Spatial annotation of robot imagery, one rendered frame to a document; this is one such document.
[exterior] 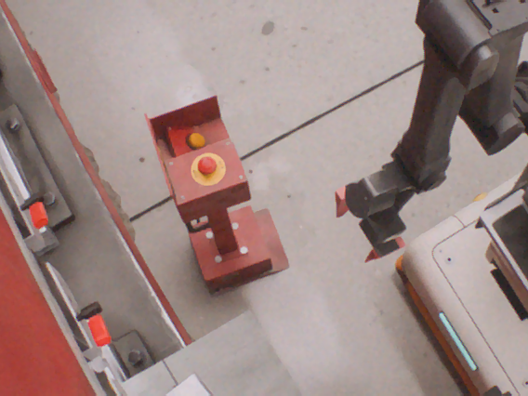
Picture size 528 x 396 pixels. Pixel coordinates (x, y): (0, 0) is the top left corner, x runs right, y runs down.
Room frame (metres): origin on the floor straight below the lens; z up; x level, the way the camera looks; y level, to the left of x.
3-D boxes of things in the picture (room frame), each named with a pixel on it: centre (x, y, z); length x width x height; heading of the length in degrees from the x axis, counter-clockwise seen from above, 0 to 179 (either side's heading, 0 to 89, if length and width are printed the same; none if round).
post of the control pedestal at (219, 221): (0.73, 0.11, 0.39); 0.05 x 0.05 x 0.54; 10
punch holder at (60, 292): (0.30, 0.34, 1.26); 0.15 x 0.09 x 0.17; 22
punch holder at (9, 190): (0.48, 0.41, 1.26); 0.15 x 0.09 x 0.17; 22
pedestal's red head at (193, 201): (0.73, 0.11, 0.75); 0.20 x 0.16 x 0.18; 10
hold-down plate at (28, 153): (0.72, 0.44, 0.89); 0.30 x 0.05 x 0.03; 22
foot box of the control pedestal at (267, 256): (0.73, 0.08, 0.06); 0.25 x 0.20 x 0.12; 100
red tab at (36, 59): (1.14, 0.50, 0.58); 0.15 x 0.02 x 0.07; 22
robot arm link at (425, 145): (0.46, -0.26, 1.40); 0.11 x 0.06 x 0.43; 20
